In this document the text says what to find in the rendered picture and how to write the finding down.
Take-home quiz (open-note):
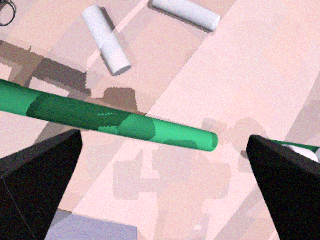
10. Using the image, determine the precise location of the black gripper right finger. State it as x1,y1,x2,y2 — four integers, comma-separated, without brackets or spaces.
245,133,320,240

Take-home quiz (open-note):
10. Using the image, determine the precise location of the white cylinder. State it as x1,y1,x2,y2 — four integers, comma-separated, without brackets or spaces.
81,5,132,76
152,0,220,32

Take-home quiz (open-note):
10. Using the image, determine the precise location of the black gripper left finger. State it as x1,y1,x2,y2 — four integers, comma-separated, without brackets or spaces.
0,129,84,240

